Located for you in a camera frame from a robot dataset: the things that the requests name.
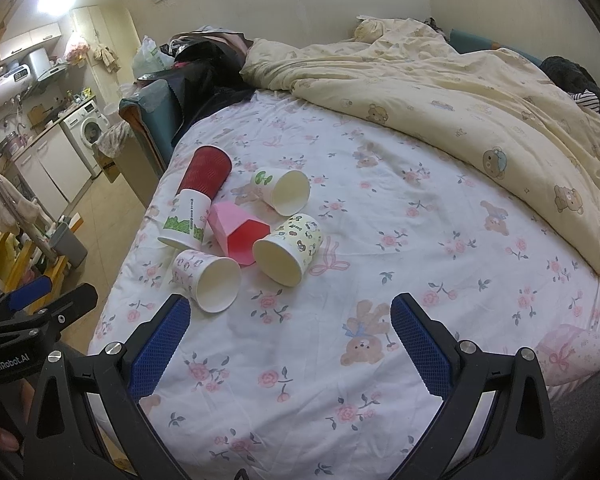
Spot grey bin on floor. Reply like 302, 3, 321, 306
50, 222, 87, 268

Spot cream bear-print duvet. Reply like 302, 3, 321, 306
242, 18, 600, 274

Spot pink patterned paper cup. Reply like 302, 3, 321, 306
171, 249, 242, 314

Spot white kitchen cabinet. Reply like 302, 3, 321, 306
14, 125, 92, 219

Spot white washing machine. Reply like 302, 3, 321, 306
60, 99, 110, 179

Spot red ribbed paper cup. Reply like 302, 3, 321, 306
178, 145, 233, 200

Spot yellow wooden rack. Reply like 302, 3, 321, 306
0, 232, 69, 313

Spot black clothes pile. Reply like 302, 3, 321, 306
138, 28, 254, 141

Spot teal bed frame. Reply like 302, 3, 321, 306
118, 79, 182, 176

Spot white green-print paper cup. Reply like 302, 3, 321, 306
158, 188, 211, 250

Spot white floral bed sheet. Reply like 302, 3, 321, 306
90, 92, 600, 479

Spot dark clothes at bedside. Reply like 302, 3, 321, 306
540, 56, 600, 114

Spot white plastic bag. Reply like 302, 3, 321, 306
132, 36, 174, 79

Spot white water heater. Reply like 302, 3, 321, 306
0, 64, 33, 108

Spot yellow patterned paper cup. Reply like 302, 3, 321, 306
252, 214, 323, 287

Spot white cup green leaf print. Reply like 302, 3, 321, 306
251, 168, 311, 217

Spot pink faceted plastic cup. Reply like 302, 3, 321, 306
208, 202, 271, 266

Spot person's hand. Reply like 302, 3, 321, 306
0, 379, 34, 453

